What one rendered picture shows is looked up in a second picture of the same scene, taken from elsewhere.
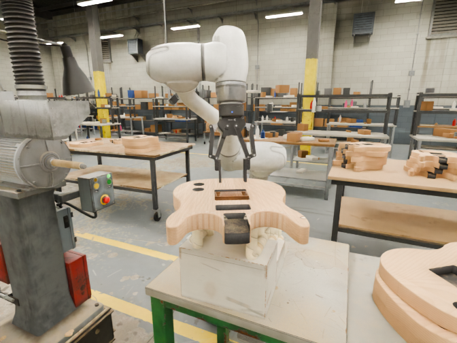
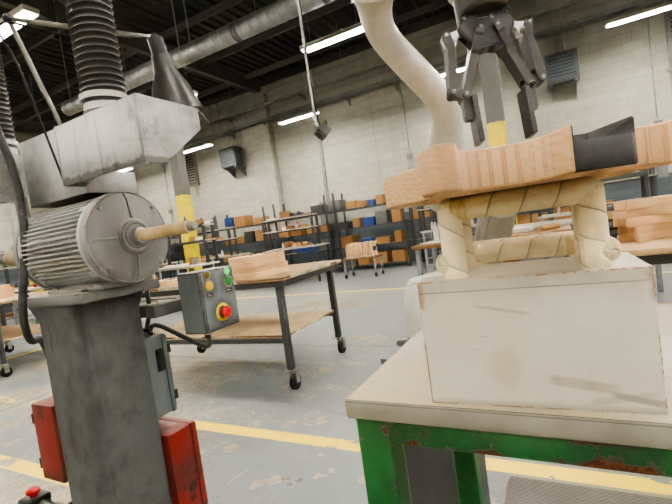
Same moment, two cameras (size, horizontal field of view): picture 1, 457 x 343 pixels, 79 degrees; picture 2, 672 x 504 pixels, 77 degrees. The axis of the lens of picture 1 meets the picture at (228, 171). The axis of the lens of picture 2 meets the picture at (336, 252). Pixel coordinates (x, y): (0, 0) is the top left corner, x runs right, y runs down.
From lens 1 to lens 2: 0.42 m
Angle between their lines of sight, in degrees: 12
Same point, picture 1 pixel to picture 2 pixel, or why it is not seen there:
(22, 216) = (90, 342)
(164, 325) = (395, 489)
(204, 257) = (481, 290)
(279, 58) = not seen: hidden behind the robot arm
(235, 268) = (566, 296)
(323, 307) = not seen: outside the picture
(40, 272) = (120, 451)
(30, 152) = (104, 216)
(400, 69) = (638, 122)
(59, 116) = (153, 122)
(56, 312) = not seen: outside the picture
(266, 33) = (416, 108)
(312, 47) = (494, 106)
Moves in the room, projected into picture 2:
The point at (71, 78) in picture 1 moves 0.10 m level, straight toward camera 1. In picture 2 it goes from (166, 84) to (167, 69)
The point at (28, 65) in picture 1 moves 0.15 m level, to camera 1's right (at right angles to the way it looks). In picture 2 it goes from (102, 59) to (163, 48)
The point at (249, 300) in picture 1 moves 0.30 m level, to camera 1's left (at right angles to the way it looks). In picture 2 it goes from (615, 371) to (361, 398)
